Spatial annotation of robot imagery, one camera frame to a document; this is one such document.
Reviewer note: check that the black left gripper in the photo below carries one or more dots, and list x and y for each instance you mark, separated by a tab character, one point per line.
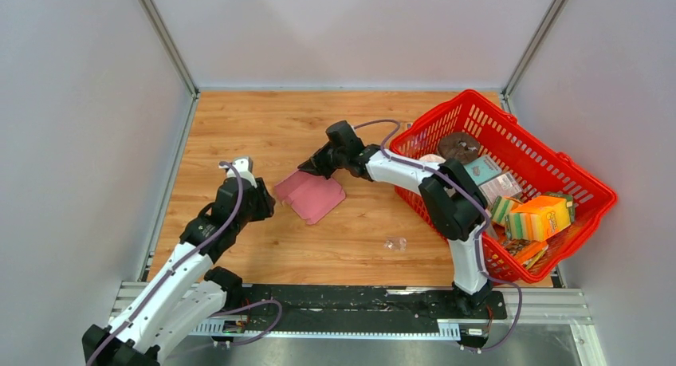
266	202

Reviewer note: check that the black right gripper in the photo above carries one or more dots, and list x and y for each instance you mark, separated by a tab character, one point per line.
316	166

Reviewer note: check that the pink paper box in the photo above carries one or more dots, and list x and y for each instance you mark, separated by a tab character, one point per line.
310	197

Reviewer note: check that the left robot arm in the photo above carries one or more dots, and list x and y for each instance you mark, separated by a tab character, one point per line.
190	287

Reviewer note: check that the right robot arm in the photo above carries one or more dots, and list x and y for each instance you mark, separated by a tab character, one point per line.
453	201

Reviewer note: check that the teal small box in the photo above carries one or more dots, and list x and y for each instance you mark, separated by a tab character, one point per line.
483	169

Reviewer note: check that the pink white small box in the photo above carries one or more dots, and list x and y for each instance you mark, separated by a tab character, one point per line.
503	185

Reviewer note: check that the small clear plastic bag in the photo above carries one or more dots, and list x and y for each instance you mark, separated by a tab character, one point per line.
395	243

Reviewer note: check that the brown round cookie pack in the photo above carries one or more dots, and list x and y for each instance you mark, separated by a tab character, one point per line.
460	146

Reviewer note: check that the green yellow sponge stack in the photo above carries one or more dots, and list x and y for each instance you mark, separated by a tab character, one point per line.
501	208

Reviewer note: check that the red plastic basket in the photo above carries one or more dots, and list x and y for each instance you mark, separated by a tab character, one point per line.
537	168

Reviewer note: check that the orange yellow sponge pack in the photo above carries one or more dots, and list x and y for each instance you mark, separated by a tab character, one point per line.
541	218

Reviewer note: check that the orange snack packet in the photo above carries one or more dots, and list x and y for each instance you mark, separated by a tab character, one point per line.
525	252

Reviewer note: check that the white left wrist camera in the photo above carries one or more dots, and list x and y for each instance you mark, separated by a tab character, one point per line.
243	165

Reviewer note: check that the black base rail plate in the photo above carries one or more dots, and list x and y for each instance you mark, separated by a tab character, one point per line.
348	310

